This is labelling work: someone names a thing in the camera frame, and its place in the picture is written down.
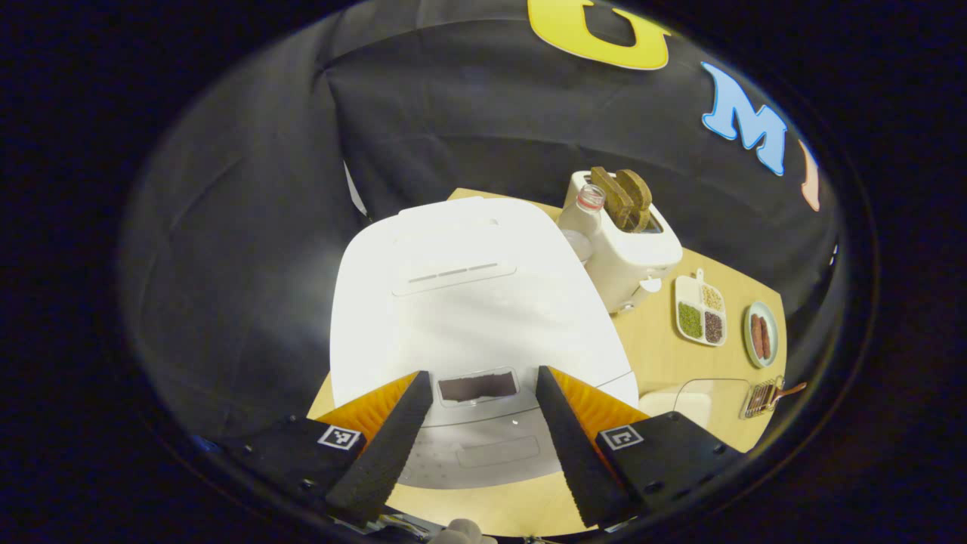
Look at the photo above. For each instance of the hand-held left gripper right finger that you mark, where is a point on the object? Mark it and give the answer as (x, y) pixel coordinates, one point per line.
(578, 453)

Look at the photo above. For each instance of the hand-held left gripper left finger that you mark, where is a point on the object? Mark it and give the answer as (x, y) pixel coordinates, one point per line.
(385, 453)

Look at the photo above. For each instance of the white rice cooker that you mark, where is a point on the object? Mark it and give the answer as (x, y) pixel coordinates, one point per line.
(468, 317)

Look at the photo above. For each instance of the clear glass dish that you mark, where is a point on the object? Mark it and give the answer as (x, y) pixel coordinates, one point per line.
(725, 397)

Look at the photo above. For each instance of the white divided bean plate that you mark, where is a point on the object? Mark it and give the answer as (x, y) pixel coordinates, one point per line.
(689, 291)

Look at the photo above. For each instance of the cream toaster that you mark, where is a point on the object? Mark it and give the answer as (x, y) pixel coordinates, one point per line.
(634, 264)

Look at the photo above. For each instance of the pale green round plate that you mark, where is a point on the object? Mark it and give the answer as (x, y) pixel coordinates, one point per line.
(748, 340)

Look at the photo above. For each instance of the red meat piece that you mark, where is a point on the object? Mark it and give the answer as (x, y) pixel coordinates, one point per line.
(757, 336)
(766, 338)

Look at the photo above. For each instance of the clear plastic water bottle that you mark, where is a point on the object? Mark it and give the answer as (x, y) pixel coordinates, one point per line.
(578, 223)

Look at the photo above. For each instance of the brown bread slice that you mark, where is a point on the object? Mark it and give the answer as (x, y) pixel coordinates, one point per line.
(637, 198)
(610, 196)

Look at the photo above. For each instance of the black backdrop cloth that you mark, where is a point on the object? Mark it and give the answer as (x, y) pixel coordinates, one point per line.
(242, 227)

